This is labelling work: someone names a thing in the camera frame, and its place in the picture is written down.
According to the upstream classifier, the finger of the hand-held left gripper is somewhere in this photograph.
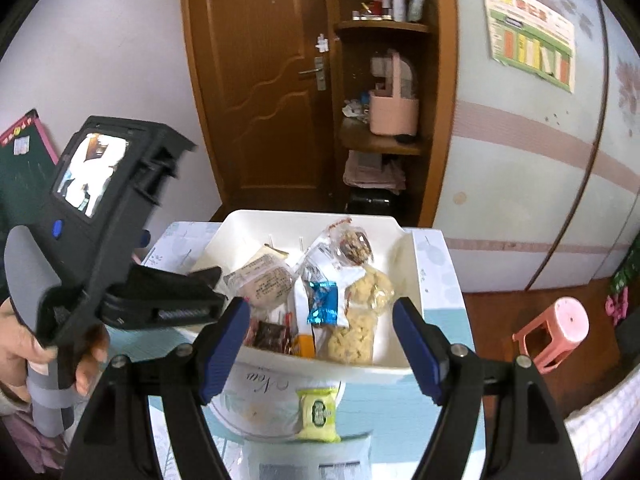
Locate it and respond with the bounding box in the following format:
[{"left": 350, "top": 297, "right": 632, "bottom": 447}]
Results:
[{"left": 122, "top": 263, "right": 223, "bottom": 295}]

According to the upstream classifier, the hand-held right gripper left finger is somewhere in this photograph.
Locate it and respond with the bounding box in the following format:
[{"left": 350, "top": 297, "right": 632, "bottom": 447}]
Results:
[{"left": 60, "top": 296, "right": 251, "bottom": 480}]

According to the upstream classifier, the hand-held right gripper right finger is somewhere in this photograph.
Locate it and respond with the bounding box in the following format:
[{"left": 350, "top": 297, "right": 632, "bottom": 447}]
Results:
[{"left": 392, "top": 297, "right": 583, "bottom": 480}]

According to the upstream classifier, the dark red snack packet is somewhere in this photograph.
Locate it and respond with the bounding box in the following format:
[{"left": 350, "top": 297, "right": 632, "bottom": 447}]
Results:
[{"left": 247, "top": 320, "right": 293, "bottom": 353}]

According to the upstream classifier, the yellow puffed snack packet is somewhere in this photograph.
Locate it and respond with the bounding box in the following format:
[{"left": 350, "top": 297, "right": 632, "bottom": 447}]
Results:
[{"left": 327, "top": 262, "right": 396, "bottom": 365}]

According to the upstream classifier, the white plastic bin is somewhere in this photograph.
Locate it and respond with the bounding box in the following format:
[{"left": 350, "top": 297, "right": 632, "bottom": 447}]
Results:
[{"left": 187, "top": 209, "right": 426, "bottom": 372}]

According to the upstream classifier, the orange snack packet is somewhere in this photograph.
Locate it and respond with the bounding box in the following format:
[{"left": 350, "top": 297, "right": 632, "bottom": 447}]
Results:
[{"left": 292, "top": 332, "right": 317, "bottom": 358}]

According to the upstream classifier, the beige wafer packet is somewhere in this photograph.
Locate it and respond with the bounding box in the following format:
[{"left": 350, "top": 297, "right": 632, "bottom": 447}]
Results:
[{"left": 222, "top": 243, "right": 296, "bottom": 309}]

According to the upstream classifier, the blue foil snack packet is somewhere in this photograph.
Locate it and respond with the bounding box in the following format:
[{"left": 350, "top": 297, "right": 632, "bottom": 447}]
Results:
[{"left": 294, "top": 260, "right": 351, "bottom": 348}]

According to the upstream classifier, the yellow-green snack packet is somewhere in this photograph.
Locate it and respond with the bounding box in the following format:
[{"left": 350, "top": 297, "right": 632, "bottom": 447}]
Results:
[{"left": 295, "top": 387, "right": 342, "bottom": 442}]

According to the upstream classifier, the nut bar packet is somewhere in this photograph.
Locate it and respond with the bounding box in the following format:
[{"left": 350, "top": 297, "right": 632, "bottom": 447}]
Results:
[{"left": 320, "top": 217, "right": 375, "bottom": 267}]

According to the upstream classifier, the person's left hand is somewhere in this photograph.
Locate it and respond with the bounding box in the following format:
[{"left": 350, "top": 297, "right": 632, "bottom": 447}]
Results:
[{"left": 0, "top": 297, "right": 111, "bottom": 397}]

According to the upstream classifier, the pink framed chalkboard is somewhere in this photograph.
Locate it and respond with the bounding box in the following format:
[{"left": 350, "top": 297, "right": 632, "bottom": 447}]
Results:
[{"left": 0, "top": 108, "right": 58, "bottom": 233}]

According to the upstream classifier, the pink plastic stool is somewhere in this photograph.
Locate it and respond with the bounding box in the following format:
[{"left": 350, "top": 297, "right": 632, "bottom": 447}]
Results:
[{"left": 512, "top": 296, "right": 590, "bottom": 373}]

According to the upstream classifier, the folded pink cloth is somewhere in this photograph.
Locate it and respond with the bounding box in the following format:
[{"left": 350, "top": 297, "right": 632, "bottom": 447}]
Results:
[{"left": 343, "top": 151, "right": 407, "bottom": 193}]

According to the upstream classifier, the checked blanket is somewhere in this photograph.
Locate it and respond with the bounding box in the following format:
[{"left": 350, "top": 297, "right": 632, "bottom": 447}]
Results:
[{"left": 565, "top": 370, "right": 640, "bottom": 480}]

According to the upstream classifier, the pale sliding door wardrobe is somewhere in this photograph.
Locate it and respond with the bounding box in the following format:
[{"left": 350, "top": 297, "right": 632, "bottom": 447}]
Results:
[{"left": 432, "top": 0, "right": 640, "bottom": 293}]

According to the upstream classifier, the wooden door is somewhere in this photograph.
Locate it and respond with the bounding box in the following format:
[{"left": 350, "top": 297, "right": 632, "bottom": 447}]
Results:
[{"left": 180, "top": 0, "right": 346, "bottom": 221}]

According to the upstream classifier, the green pink toy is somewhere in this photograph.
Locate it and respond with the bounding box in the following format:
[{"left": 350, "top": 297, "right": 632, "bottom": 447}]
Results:
[{"left": 605, "top": 250, "right": 640, "bottom": 322}]

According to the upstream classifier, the pink basket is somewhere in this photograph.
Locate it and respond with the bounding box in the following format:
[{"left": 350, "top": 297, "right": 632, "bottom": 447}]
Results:
[{"left": 369, "top": 50, "right": 420, "bottom": 137}]

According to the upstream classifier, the wooden corner shelf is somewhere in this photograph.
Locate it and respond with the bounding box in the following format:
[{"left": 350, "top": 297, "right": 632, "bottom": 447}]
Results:
[{"left": 330, "top": 0, "right": 458, "bottom": 227}]

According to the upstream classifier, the group of cosmetic bottles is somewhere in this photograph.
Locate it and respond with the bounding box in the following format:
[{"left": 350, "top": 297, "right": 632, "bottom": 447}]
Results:
[{"left": 351, "top": 0, "right": 428, "bottom": 23}]

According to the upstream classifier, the metal door handle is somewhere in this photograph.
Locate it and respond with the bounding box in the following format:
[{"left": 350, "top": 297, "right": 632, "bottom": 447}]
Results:
[{"left": 298, "top": 56, "right": 328, "bottom": 92}]

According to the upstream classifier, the wall poster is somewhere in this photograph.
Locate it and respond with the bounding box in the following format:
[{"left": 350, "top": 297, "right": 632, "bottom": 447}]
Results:
[{"left": 479, "top": 0, "right": 576, "bottom": 93}]

